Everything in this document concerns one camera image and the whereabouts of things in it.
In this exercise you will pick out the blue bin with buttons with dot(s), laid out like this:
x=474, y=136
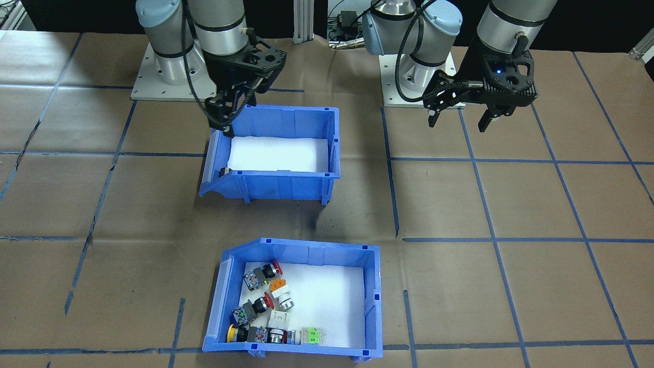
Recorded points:
x=306, y=352

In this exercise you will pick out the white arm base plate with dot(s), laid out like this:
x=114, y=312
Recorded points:
x=393, y=97
x=148, y=87

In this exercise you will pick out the aluminium profile post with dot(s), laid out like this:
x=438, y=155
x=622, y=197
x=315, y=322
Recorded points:
x=302, y=20

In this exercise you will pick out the blue bin with capacitors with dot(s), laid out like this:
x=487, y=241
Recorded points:
x=281, y=186

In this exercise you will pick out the black power adapter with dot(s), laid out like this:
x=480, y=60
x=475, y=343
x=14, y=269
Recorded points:
x=348, y=23

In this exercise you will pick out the yellow push button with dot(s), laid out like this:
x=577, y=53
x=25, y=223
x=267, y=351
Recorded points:
x=250, y=334

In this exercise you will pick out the silver metal connector tube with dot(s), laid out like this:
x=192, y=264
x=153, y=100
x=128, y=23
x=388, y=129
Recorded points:
x=347, y=43

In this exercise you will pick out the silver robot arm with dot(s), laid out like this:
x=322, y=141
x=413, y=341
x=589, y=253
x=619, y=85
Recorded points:
x=214, y=25
x=511, y=23

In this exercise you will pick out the green white contact block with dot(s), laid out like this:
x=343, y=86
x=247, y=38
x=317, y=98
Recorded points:
x=314, y=336

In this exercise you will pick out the white square switch block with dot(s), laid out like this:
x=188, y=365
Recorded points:
x=279, y=318

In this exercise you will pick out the aluminium frame bar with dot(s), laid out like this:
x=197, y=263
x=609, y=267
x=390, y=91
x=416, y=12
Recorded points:
x=10, y=15
x=643, y=51

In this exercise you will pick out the silver blue push button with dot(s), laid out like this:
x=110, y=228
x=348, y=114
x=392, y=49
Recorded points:
x=283, y=336

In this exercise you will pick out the orange white push button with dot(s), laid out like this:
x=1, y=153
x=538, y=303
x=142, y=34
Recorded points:
x=282, y=295

